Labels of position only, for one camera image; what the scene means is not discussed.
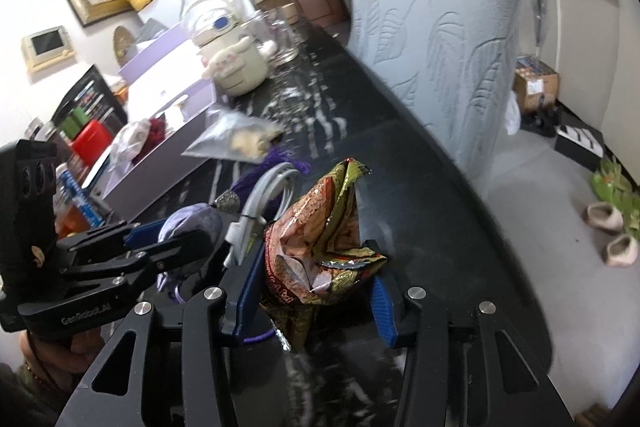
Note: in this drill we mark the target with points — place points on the purple embroidered sachet pouch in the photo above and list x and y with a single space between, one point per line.
201 218

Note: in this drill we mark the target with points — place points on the clear glass mug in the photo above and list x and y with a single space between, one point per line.
278 43

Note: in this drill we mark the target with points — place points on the black menu stand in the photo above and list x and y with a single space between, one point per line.
91 96

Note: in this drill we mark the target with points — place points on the clear zip bag with snacks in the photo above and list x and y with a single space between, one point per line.
234 136

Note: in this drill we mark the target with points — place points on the green gold cereal packet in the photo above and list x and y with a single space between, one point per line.
314 254

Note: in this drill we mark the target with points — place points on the white bread print snack bag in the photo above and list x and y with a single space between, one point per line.
129 141

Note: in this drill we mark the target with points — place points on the blue white tablet tube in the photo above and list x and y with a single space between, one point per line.
77 196

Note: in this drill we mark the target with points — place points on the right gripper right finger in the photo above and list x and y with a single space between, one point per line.
486 365

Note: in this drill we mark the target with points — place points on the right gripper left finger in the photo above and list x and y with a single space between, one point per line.
163 367

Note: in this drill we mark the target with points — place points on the cardboard box on floor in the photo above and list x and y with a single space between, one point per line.
535 84

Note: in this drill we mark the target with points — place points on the red knitted yarn ball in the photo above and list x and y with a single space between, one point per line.
157 132

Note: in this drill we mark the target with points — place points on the pink slipper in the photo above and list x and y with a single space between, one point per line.
622 251
605 217

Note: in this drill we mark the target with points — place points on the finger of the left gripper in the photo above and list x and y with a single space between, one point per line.
112 240
76 299

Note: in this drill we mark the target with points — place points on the cream cartoon dog kettle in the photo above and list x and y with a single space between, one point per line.
234 53

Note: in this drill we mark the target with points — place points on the red plastic container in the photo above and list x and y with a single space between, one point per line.
91 142

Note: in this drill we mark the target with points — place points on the white cabinet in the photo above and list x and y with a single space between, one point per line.
594 46

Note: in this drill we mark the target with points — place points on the lavender gift box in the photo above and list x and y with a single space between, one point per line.
165 80

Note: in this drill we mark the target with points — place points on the wall intercom panel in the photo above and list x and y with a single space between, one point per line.
46 48

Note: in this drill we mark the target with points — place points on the operator left hand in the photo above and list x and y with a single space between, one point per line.
58 365

